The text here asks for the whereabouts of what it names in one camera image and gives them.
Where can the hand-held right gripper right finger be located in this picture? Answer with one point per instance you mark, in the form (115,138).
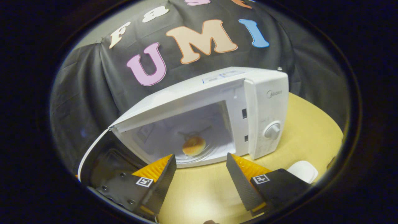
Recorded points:
(239,183)

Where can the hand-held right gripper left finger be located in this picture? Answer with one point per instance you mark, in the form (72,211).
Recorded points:
(161,182)

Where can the white microwave oven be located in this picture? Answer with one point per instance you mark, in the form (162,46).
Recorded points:
(267,109)

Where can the glazed brown donut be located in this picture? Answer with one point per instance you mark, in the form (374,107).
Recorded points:
(193,145)

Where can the white square plate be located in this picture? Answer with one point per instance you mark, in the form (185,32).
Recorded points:
(303,171)

